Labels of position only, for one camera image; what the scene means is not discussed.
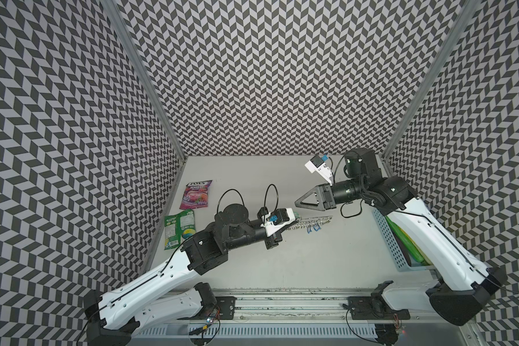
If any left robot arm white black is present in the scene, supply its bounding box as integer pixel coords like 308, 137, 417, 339
80, 203, 298, 345

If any purple candy bag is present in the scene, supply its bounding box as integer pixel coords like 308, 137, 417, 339
180, 180, 212, 210

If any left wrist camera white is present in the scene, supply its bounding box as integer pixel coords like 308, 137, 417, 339
257, 207, 296, 237

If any right base wiring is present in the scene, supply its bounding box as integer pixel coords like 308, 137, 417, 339
344, 302, 405, 346

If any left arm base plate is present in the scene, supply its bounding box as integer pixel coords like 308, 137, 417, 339
181, 296, 237, 320

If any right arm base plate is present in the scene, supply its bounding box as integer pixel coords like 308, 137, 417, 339
347, 296, 411, 320

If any green candy bag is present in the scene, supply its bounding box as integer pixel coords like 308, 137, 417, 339
163, 209, 196, 250

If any aluminium frame rail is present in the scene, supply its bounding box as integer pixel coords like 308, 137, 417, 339
129, 288, 481, 346

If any light blue plastic basket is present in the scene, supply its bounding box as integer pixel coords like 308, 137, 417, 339
372, 209, 435, 272

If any left base wiring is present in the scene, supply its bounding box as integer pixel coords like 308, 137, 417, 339
187, 308, 221, 346

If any base wiring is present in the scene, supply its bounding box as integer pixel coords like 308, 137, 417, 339
344, 302, 405, 346
187, 308, 221, 346

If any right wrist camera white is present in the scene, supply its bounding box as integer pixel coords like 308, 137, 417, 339
304, 154, 334, 186

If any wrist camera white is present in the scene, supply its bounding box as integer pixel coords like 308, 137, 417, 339
257, 207, 296, 237
304, 154, 334, 186

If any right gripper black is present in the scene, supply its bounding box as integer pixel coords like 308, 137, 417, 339
295, 176, 366, 210

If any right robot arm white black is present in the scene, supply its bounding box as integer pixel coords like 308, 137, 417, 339
295, 148, 507, 326

